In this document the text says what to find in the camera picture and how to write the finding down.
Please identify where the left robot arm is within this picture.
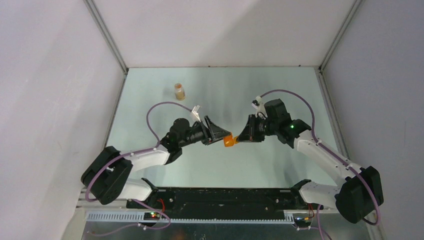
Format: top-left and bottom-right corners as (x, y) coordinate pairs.
(81, 116), (233, 208)

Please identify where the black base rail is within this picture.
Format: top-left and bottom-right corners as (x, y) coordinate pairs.
(144, 187), (310, 221)

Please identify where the right circuit board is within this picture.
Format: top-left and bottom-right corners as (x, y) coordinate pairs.
(293, 216), (314, 229)

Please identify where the amber glass pill bottle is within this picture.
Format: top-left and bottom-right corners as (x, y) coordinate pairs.
(174, 83), (186, 101)

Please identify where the left circuit board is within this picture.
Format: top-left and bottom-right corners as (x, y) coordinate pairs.
(143, 211), (162, 222)

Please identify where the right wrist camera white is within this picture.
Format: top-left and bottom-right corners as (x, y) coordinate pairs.
(251, 95), (268, 120)

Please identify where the circuit board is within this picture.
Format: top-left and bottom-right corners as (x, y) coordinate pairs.
(143, 211), (162, 222)
(293, 216), (314, 229)

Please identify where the orange pill organizer box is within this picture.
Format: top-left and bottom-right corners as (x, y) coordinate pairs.
(222, 134), (239, 148)

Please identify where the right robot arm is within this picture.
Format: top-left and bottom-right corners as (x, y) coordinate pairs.
(233, 97), (384, 224)

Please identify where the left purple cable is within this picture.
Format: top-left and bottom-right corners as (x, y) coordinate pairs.
(85, 101), (195, 203)

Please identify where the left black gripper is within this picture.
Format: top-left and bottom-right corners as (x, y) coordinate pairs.
(179, 115), (230, 148)

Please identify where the purple cable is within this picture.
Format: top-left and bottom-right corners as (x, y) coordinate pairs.
(85, 101), (195, 203)
(259, 89), (382, 227)

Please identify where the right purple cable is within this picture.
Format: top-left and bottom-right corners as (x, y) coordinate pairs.
(259, 89), (382, 227)

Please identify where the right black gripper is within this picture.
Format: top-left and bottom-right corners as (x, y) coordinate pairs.
(236, 114), (278, 143)

